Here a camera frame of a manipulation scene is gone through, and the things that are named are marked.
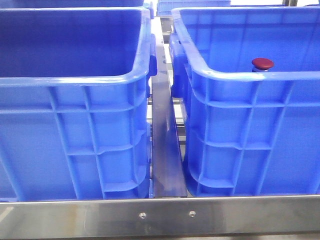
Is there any red mushroom push button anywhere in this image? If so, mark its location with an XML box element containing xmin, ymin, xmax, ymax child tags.
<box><xmin>251</xmin><ymin>57</ymin><xmax>275</xmax><ymax>72</ymax></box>

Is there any left blue plastic crate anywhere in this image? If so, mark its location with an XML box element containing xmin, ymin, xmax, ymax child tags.
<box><xmin>0</xmin><ymin>7</ymin><xmax>157</xmax><ymax>202</ymax></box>

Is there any blue plastic crate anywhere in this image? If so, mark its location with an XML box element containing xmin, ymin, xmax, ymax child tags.
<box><xmin>170</xmin><ymin>6</ymin><xmax>320</xmax><ymax>197</ymax></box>
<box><xmin>0</xmin><ymin>7</ymin><xmax>157</xmax><ymax>202</ymax></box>

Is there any right blue plastic crate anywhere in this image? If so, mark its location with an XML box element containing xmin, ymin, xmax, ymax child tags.
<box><xmin>170</xmin><ymin>6</ymin><xmax>320</xmax><ymax>197</ymax></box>

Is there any rear centre blue crate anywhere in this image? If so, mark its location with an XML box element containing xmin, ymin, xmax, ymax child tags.
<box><xmin>156</xmin><ymin>0</ymin><xmax>231</xmax><ymax>16</ymax></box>

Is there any rear left blue crate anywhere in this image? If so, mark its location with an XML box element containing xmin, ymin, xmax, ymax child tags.
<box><xmin>0</xmin><ymin>0</ymin><xmax>153</xmax><ymax>10</ymax></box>

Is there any steel front shelf rail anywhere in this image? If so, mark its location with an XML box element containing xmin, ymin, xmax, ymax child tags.
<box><xmin>0</xmin><ymin>195</ymin><xmax>320</xmax><ymax>239</ymax></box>

